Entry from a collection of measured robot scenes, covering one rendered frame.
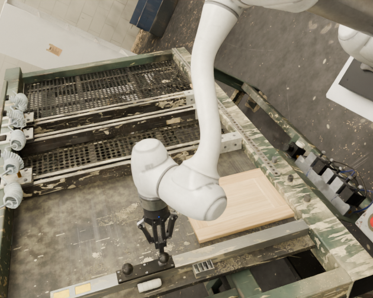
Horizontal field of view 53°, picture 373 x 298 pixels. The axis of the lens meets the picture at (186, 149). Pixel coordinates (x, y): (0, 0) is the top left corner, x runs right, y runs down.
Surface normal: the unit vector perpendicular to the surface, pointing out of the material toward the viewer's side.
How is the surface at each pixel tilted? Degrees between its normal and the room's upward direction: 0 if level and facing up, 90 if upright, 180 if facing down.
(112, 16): 90
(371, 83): 2
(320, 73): 0
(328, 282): 56
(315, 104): 0
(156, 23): 90
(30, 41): 90
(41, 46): 90
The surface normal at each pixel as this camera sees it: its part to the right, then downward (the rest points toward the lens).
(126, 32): 0.36, 0.47
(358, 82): -0.83, -0.24
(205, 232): -0.04, -0.81
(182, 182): -0.48, -0.31
